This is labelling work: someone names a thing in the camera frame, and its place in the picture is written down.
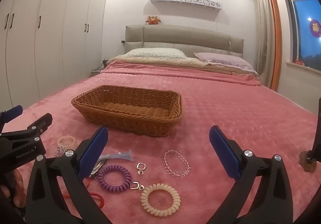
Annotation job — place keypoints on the white nightstand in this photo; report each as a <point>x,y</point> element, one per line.
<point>96,72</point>

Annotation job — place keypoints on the beige curtain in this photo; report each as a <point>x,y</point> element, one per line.
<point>262,25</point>

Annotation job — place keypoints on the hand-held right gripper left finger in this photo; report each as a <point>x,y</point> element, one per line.
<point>92,153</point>

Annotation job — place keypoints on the purple dotted pillow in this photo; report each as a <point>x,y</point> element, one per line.
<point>223,60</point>

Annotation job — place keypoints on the beige bed sheet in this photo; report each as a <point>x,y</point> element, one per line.
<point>190,62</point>

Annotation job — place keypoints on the orange curtain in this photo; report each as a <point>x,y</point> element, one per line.
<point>275,38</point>

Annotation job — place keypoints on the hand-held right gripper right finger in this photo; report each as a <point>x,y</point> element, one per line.
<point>225,153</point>

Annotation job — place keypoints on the person's left hand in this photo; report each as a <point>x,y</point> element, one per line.
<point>18,188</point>

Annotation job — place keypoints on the orange plush toy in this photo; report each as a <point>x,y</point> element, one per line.
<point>153,20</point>

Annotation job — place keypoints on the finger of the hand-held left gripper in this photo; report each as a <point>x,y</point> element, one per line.
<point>41,123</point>
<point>13,112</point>

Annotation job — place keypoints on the white dotted pillow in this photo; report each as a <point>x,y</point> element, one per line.
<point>155,52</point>

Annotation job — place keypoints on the pink plush blanket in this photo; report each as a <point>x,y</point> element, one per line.
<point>225,103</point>

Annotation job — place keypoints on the dark framed window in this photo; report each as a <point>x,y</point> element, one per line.
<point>303,25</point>

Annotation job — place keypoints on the blue hair clip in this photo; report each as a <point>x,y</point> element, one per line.
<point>120,155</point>

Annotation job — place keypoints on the white wardrobe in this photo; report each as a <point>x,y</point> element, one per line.
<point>62,38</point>

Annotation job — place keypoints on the square silver earring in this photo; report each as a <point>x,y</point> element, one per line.
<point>141,171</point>
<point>141,188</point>

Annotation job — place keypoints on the white decorative wall shelf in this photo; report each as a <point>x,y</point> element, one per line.
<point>185,0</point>

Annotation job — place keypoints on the silver metal hair clips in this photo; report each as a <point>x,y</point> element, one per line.
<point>99,166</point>

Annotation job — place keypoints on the round purple window sticker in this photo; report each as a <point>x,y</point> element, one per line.
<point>315,27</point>

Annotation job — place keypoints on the brown wicker basket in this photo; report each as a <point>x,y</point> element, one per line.
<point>130,118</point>

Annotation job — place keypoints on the small red box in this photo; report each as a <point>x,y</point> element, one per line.
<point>300,62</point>

